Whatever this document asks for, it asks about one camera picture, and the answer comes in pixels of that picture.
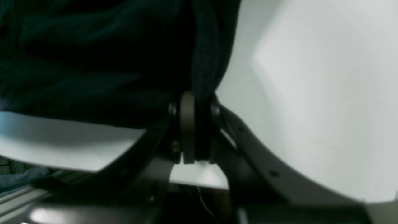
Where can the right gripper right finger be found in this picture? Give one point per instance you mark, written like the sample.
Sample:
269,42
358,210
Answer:
265,190

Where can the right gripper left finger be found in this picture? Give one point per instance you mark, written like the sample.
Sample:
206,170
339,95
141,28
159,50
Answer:
132,189

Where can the black printed T-shirt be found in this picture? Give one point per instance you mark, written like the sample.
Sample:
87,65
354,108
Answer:
116,62

